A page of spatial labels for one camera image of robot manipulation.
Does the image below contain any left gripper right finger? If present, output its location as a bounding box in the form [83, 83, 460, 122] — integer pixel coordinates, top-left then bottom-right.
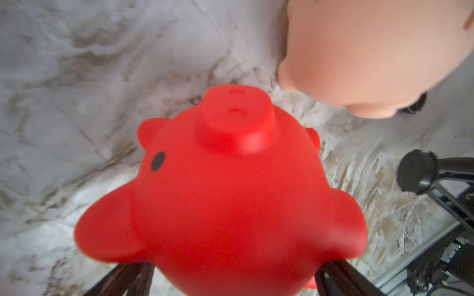
[315, 261, 384, 296]

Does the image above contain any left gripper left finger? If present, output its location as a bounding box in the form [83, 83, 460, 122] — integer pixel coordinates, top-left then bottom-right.
[84, 263, 155, 296]

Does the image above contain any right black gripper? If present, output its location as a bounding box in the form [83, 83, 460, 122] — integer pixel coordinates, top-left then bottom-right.
[397, 149, 474, 233]

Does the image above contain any red piggy bank back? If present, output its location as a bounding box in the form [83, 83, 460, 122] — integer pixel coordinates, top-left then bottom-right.
[75, 85, 368, 296]

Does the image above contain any pink piggy bank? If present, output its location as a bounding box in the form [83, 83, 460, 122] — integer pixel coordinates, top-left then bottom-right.
[278, 0, 474, 118]

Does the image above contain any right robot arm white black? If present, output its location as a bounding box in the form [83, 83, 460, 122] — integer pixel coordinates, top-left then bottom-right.
[397, 149, 474, 296]

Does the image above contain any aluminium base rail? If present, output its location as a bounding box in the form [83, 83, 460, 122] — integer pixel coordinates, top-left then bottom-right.
[373, 223, 474, 296]

